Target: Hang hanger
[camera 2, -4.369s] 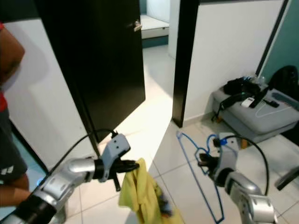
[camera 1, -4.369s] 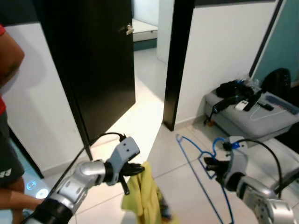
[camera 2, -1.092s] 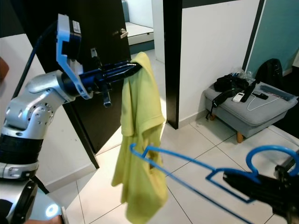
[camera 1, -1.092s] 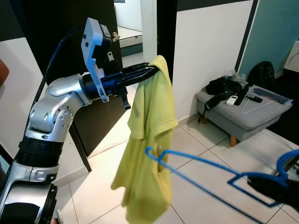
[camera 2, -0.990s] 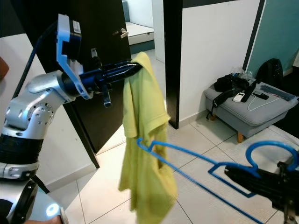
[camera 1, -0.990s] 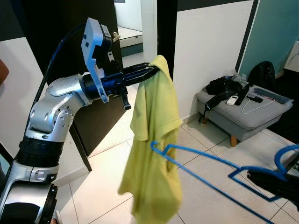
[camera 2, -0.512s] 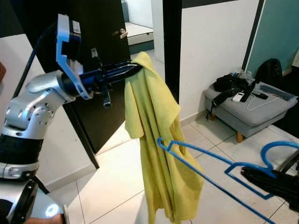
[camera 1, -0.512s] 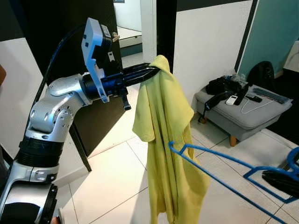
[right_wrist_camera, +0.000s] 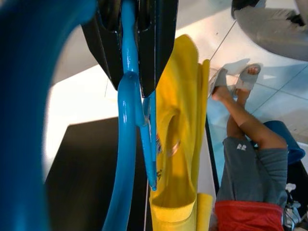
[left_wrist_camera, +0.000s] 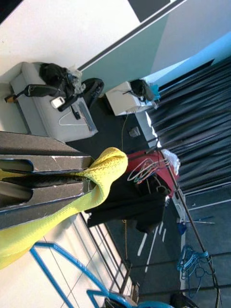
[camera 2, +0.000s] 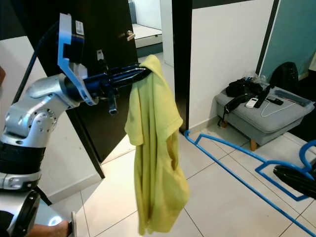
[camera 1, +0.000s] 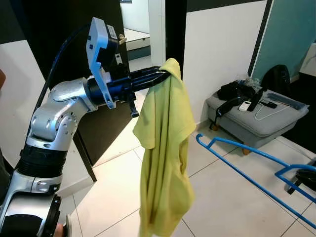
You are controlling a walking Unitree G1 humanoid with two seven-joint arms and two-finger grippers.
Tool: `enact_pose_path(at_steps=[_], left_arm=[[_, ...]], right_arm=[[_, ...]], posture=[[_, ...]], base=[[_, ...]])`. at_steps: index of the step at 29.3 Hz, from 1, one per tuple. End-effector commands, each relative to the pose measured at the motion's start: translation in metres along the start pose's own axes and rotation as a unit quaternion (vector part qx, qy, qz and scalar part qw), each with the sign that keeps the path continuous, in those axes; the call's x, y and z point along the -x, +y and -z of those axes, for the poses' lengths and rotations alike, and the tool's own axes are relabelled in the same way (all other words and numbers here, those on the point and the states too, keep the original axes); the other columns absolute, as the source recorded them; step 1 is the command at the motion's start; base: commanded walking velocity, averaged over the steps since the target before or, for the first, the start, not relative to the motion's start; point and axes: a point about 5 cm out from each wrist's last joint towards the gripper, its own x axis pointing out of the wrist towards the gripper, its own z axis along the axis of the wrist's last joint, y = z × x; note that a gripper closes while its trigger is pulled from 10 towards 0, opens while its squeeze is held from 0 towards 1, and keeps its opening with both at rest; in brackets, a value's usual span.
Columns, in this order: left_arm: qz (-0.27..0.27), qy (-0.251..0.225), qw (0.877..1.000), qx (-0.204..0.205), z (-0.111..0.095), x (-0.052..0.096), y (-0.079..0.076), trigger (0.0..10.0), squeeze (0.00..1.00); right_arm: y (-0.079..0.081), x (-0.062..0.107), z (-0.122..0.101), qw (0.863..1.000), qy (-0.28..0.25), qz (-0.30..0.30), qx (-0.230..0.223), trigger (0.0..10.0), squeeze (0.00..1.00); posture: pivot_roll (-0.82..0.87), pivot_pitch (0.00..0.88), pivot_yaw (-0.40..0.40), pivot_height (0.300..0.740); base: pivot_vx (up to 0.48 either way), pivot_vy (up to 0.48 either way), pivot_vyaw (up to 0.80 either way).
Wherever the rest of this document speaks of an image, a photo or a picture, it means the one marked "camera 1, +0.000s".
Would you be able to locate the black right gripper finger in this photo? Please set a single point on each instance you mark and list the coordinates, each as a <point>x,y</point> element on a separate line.
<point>306,178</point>

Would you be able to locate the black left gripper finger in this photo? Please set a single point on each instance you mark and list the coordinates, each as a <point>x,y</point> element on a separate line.
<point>154,84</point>
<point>157,73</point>

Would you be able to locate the blue plastic clothes hanger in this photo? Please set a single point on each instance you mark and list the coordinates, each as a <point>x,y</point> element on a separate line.
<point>256,152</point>

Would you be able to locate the yellow shirt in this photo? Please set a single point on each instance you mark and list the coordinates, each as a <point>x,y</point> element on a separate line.
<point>165,148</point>

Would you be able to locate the grey ottoman with wooden feet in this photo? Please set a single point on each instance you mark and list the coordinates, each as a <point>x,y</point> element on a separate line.
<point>266,126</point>

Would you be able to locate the black remote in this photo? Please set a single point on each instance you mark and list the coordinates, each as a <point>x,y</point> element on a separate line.
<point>269,103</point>

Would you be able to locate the black door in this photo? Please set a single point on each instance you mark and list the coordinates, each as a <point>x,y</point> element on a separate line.
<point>49,39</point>

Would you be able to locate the white phone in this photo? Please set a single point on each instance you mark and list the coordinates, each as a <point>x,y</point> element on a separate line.
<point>245,105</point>

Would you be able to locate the black round fan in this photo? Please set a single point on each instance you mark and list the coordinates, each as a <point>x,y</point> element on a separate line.
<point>276,79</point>

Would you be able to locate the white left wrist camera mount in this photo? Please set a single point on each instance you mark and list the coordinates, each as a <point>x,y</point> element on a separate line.
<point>98,49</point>

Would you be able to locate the teal wall panel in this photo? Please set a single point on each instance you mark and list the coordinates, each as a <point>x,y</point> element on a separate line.
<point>291,34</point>

